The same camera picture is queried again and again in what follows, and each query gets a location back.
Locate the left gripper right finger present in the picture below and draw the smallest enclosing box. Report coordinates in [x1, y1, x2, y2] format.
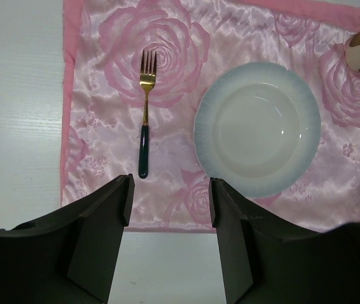
[209, 179, 360, 303]

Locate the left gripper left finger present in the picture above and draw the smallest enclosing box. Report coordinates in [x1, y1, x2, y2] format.
[0, 174, 135, 303]

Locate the white round plate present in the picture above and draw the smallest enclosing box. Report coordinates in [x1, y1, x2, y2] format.
[194, 62, 321, 198]

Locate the gold fork dark handle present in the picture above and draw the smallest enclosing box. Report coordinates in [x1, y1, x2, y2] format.
[138, 50, 157, 179]

